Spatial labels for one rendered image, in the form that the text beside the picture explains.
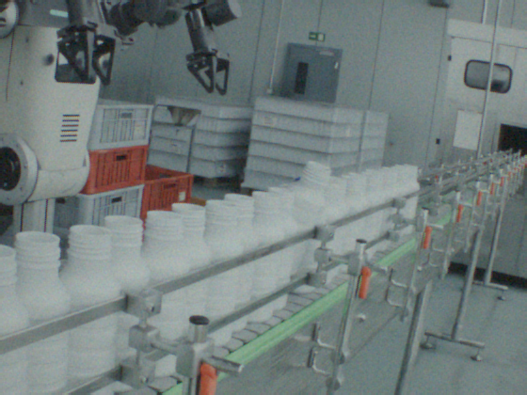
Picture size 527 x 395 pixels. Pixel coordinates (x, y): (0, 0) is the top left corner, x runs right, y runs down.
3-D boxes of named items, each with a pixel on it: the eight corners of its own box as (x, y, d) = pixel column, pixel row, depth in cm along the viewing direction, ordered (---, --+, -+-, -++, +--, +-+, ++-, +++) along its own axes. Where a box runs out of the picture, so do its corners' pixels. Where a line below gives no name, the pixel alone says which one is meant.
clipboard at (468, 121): (478, 151, 534) (484, 112, 529) (451, 146, 543) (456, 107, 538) (478, 151, 537) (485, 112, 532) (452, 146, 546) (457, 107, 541)
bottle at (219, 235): (240, 343, 81) (260, 208, 78) (206, 353, 77) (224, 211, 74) (203, 327, 85) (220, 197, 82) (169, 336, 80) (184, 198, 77)
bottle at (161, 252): (167, 355, 74) (182, 209, 71) (186, 378, 69) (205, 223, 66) (115, 356, 71) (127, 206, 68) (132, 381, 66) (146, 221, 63)
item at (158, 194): (142, 219, 397) (146, 181, 394) (87, 205, 412) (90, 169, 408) (191, 207, 453) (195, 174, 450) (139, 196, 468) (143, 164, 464)
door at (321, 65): (323, 170, 1170) (341, 48, 1133) (269, 160, 1209) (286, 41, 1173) (325, 170, 1179) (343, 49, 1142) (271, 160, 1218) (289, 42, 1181)
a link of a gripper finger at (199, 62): (234, 89, 153) (224, 51, 154) (220, 86, 147) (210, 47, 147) (208, 99, 156) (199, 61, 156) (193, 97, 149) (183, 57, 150)
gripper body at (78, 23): (119, 37, 115) (112, 1, 116) (86, 26, 106) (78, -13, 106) (90, 51, 118) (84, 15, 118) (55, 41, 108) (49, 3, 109)
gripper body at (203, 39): (231, 58, 157) (223, 30, 157) (211, 53, 147) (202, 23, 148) (207, 68, 159) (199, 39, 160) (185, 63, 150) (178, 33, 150)
